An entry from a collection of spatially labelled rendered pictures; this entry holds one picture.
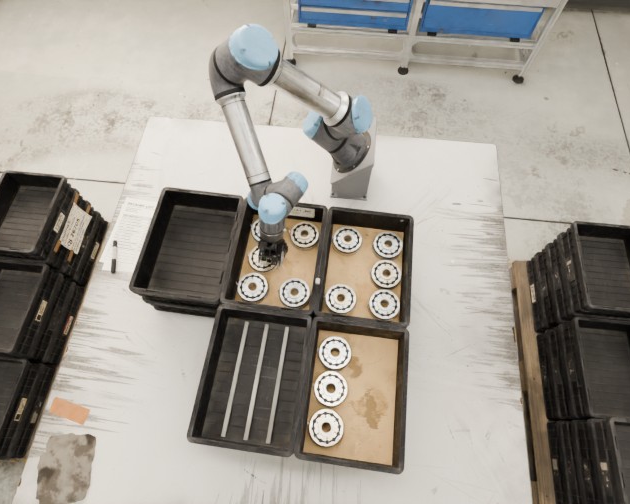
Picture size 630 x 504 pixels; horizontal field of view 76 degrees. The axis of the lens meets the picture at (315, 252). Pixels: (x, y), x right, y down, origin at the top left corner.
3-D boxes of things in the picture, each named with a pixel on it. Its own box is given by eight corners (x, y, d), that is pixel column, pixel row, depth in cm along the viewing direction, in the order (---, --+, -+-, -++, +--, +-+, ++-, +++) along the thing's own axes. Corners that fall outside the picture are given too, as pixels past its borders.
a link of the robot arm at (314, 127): (327, 128, 159) (302, 108, 150) (352, 118, 149) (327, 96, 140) (320, 155, 156) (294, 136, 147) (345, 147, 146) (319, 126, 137)
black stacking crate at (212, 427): (226, 314, 138) (219, 304, 128) (312, 325, 137) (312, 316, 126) (197, 441, 122) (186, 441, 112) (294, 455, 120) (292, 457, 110)
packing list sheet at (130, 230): (122, 197, 170) (121, 196, 170) (175, 202, 169) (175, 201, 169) (96, 269, 157) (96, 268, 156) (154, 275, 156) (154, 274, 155)
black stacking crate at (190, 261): (173, 203, 156) (163, 187, 146) (249, 212, 155) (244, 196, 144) (141, 301, 140) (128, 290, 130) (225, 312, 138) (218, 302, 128)
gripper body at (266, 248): (257, 264, 131) (256, 245, 121) (262, 241, 136) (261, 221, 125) (280, 267, 132) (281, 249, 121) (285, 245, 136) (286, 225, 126)
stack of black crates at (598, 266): (524, 260, 219) (572, 220, 178) (581, 266, 218) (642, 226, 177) (533, 333, 202) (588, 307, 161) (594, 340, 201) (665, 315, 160)
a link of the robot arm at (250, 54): (348, 115, 149) (216, 34, 114) (380, 102, 138) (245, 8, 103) (344, 146, 147) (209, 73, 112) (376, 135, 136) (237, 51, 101)
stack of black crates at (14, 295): (31, 283, 214) (-17, 257, 183) (86, 288, 212) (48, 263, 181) (-1, 360, 197) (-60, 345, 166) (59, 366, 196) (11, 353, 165)
